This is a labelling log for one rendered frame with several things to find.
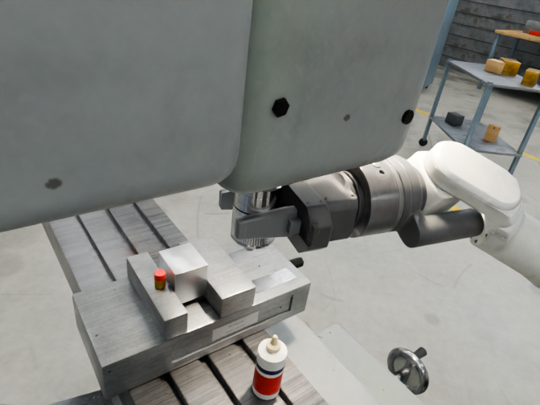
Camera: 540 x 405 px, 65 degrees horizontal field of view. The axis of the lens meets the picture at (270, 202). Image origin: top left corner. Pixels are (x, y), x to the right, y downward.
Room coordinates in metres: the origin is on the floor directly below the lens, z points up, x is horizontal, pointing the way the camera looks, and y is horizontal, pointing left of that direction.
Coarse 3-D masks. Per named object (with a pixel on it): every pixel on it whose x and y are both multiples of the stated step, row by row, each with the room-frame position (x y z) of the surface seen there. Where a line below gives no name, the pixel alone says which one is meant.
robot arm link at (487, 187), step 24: (456, 144) 0.46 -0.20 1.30; (432, 168) 0.43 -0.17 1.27; (456, 168) 0.43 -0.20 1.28; (480, 168) 0.44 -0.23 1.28; (456, 192) 0.42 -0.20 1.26; (480, 192) 0.41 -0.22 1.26; (504, 192) 0.42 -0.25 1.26; (504, 216) 0.40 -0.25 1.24; (480, 240) 0.43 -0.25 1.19; (504, 240) 0.41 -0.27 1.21
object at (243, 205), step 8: (240, 200) 0.35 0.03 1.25; (248, 200) 0.34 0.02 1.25; (256, 200) 0.34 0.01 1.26; (264, 200) 0.34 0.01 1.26; (272, 200) 0.35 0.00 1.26; (240, 208) 0.35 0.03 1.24; (248, 208) 0.34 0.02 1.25; (256, 208) 0.34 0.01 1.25; (264, 208) 0.34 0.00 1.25; (272, 208) 0.35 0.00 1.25; (232, 216) 0.36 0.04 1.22; (240, 216) 0.34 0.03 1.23; (232, 224) 0.35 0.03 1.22; (232, 232) 0.35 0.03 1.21; (240, 240) 0.34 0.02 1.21; (248, 240) 0.34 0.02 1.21; (256, 240) 0.34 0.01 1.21; (264, 240) 0.35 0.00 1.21; (272, 240) 0.36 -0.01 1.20; (256, 248) 0.34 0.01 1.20
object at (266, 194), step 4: (272, 188) 0.35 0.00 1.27; (276, 188) 0.35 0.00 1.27; (280, 188) 0.36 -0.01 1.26; (256, 192) 0.34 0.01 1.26; (260, 192) 0.34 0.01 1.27; (264, 192) 0.34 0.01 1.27; (268, 192) 0.34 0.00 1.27; (272, 192) 0.35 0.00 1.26; (276, 192) 0.35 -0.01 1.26; (280, 192) 0.36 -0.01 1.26; (248, 196) 0.34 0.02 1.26; (252, 196) 0.34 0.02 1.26; (256, 196) 0.34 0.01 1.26; (260, 196) 0.34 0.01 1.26; (264, 196) 0.34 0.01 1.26; (268, 196) 0.34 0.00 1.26; (272, 196) 0.35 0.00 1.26
